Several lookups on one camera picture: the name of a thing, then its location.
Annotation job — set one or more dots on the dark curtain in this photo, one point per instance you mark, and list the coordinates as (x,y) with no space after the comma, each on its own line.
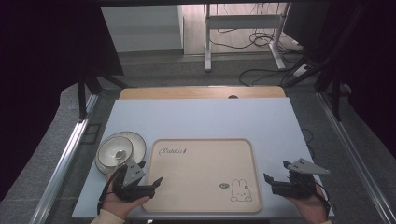
(367,68)
(40,81)

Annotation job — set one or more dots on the beige tray with rabbit print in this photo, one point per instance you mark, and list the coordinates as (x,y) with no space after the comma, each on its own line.
(202,174)

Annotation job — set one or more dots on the black floor grate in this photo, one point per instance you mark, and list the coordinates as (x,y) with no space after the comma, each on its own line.
(91,133)

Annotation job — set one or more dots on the white bowl with dark rim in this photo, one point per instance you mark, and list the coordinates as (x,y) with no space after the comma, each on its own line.
(112,151)

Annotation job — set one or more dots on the white power strip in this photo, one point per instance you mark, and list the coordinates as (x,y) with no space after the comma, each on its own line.
(300,70)

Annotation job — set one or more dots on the white desk frame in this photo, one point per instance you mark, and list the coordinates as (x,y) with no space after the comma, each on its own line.
(246,23)

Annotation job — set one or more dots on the metal spoon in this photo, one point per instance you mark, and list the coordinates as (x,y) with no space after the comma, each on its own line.
(120,154)

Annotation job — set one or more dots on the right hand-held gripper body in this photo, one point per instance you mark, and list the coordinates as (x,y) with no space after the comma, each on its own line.
(299,183)

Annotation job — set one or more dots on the white cabinet panel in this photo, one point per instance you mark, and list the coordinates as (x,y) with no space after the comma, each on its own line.
(143,28)

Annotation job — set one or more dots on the black metal stand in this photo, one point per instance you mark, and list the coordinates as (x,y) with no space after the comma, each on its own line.
(84,93)
(334,81)

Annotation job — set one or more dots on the white plate with dark rim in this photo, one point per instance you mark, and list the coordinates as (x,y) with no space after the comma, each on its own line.
(138,146)

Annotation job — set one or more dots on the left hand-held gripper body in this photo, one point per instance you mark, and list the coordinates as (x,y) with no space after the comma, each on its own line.
(129,186)

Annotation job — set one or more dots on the person's right hand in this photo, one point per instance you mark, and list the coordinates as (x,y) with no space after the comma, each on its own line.
(309,208)

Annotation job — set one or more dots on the aluminium rail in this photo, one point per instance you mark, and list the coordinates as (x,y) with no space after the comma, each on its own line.
(355,158)
(62,168)

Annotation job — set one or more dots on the person's left hand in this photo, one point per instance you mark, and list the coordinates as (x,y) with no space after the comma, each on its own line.
(120,205)

